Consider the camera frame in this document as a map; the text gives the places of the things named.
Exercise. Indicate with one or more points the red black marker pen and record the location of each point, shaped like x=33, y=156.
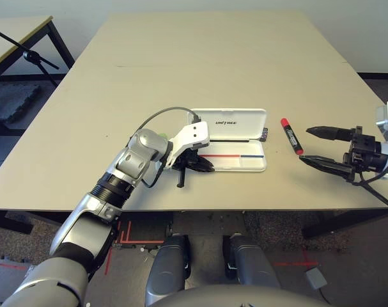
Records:
x=291, y=136

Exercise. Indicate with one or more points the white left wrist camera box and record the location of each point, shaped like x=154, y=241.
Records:
x=193, y=134

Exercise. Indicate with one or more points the beige side table black frame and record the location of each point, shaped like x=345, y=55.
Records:
x=8, y=38

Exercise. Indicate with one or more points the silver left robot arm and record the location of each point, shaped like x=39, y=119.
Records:
x=94, y=224

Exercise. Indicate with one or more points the grey right robot leg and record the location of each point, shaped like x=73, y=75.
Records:
x=251, y=262

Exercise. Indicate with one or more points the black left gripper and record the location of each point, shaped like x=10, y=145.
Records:
x=187, y=161

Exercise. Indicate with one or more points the small grey floor pedal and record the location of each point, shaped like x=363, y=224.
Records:
x=315, y=278

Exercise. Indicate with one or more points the grey left robot leg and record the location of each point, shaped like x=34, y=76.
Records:
x=168, y=272

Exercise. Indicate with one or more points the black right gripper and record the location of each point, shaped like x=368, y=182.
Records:
x=363, y=150

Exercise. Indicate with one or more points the black tripod stand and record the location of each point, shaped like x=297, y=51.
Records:
x=30, y=56

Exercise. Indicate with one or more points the dark grey foam mat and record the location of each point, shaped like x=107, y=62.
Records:
x=11, y=99

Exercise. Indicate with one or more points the white plastic pencil case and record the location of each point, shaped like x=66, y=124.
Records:
x=238, y=128

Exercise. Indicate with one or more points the grey robot torso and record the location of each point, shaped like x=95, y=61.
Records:
x=238, y=299

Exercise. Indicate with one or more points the grey robot leg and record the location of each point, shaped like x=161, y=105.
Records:
x=251, y=262
x=168, y=272

